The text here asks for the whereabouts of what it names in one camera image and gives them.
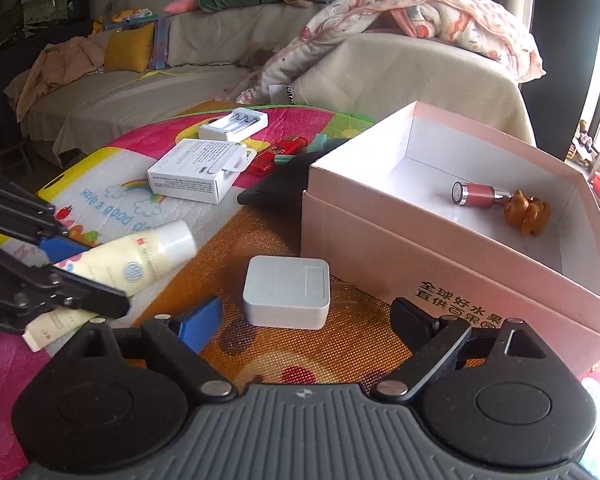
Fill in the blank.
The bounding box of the cream lotion tube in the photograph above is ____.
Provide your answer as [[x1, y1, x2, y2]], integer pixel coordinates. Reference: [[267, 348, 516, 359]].
[[22, 220, 197, 352]]

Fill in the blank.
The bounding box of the white USB wall charger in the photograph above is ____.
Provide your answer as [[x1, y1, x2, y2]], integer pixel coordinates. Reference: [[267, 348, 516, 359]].
[[242, 255, 330, 330]]

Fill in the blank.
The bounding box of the pink lipstick tube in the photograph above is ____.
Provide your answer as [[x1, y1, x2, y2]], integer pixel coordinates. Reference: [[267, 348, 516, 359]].
[[451, 181, 512, 209]]

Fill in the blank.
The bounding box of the brown animal figurine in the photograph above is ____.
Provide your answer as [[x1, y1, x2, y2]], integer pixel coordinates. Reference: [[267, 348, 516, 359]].
[[503, 190, 553, 236]]

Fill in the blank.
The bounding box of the white battery charger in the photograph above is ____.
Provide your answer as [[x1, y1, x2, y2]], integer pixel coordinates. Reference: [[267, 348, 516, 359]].
[[198, 107, 268, 143]]

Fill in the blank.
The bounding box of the pink cardboard box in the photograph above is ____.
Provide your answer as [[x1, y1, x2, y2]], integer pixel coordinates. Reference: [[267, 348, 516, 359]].
[[301, 102, 600, 375]]

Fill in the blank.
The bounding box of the beige covered sofa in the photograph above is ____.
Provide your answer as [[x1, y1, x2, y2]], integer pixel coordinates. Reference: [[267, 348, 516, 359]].
[[16, 4, 534, 159]]

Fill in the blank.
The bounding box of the white product box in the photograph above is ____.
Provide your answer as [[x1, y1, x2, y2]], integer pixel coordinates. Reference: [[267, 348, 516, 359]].
[[147, 139, 257, 205]]

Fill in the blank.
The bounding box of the black cloth pouch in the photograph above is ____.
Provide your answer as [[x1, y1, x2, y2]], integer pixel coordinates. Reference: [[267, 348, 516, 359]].
[[237, 152, 324, 214]]

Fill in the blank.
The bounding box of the red small item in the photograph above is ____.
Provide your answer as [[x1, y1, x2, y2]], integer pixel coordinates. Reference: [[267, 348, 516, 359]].
[[246, 136, 308, 177]]

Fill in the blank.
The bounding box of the yellow cushion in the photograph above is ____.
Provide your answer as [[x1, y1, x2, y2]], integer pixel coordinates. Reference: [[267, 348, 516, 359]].
[[104, 23, 155, 73]]

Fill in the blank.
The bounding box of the teal green toy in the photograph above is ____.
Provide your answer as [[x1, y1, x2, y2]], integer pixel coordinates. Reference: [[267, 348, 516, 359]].
[[274, 133, 347, 166]]

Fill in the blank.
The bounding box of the pink floral blanket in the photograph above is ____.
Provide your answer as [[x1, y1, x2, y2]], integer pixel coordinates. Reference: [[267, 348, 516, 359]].
[[236, 0, 545, 105]]

